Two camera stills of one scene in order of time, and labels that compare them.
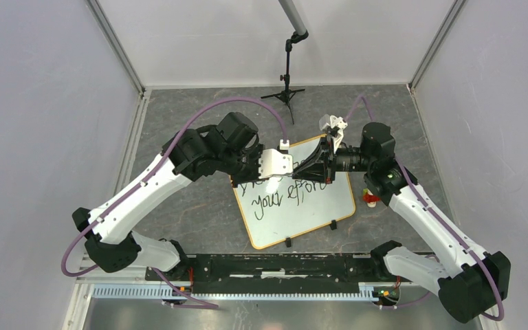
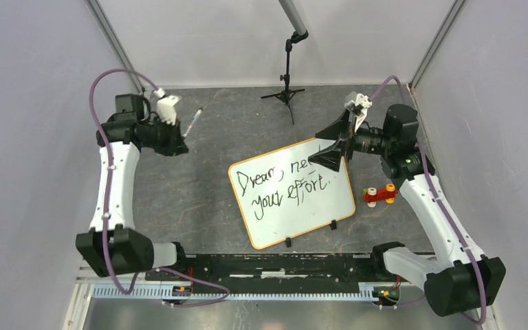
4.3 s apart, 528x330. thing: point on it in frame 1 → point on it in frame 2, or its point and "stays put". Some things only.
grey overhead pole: [291, 14] stays put
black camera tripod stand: [287, 95] stays put
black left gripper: [256, 152] → [175, 144]
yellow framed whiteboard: [278, 209] stays put
